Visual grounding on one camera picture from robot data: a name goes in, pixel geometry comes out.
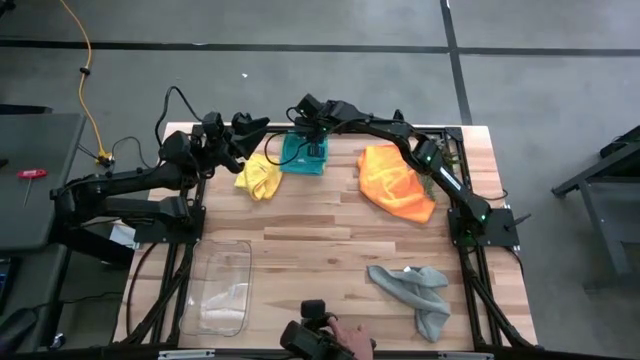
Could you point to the grey side desk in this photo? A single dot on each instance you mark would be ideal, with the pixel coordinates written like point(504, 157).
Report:
point(40, 150)

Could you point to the black aluminium table frame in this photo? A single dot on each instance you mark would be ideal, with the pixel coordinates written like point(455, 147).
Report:
point(375, 129)

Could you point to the person's hand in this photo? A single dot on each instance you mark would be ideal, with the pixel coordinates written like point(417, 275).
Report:
point(355, 340)

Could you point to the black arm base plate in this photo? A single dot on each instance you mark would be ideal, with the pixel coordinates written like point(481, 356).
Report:
point(165, 235)
point(500, 235)

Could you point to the white paper sheet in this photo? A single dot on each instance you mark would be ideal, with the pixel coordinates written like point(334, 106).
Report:
point(122, 232)

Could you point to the grey microfiber towel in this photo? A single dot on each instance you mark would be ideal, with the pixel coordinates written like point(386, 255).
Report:
point(420, 295)

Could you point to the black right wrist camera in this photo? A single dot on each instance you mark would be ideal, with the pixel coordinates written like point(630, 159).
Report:
point(309, 105)

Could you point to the yellow microfiber towel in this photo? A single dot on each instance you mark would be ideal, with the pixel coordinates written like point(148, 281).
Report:
point(260, 177)

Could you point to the potted succulent plant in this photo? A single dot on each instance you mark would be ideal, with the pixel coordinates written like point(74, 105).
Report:
point(429, 187)

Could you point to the teal microfiber towel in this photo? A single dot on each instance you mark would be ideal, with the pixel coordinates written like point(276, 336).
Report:
point(292, 162)

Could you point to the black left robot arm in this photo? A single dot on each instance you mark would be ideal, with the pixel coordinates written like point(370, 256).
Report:
point(125, 185)

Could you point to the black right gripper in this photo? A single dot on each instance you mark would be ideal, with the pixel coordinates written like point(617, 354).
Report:
point(335, 115)

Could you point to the black handheld camera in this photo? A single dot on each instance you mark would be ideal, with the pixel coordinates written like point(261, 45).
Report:
point(312, 310)

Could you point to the clear plastic bin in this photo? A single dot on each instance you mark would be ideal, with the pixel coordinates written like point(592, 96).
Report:
point(215, 290)

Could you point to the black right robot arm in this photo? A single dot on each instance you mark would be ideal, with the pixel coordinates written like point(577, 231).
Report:
point(450, 175)

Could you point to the black metal stand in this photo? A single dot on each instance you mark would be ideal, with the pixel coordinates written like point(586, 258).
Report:
point(615, 161)

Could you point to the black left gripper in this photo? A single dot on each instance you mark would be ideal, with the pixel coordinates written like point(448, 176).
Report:
point(225, 150)

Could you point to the orange microfiber towel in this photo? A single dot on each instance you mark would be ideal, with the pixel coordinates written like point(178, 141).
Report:
point(390, 185)

